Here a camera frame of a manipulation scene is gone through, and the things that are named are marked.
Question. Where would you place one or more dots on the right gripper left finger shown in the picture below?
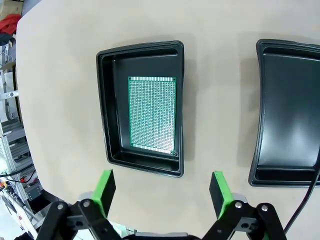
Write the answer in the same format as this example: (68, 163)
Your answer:
(102, 192)

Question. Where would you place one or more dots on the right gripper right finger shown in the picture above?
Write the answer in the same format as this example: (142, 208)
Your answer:
(222, 195)

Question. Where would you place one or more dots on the black plastic ESD tray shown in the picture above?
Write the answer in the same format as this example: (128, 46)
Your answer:
(287, 112)
(112, 100)

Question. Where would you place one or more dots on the green perforated circuit board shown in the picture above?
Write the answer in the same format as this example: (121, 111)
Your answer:
(152, 112)

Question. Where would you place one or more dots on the red fabric bundle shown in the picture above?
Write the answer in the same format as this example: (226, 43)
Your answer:
(8, 23)

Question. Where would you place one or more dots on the aluminium frame structure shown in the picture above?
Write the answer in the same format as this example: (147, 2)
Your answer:
(10, 150)

